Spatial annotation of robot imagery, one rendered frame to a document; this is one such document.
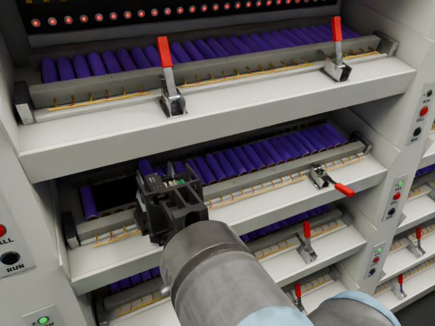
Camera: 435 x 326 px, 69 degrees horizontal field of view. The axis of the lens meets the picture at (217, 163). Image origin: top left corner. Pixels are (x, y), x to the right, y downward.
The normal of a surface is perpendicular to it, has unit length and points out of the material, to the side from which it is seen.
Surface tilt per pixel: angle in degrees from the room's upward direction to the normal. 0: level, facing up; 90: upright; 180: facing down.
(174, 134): 105
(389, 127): 90
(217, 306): 27
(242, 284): 7
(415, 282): 15
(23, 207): 90
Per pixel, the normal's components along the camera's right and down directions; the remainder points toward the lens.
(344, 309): -0.14, -0.94
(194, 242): -0.27, -0.81
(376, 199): -0.90, 0.25
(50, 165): 0.42, 0.67
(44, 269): 0.43, 0.46
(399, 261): 0.08, -0.70
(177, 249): -0.62, -0.55
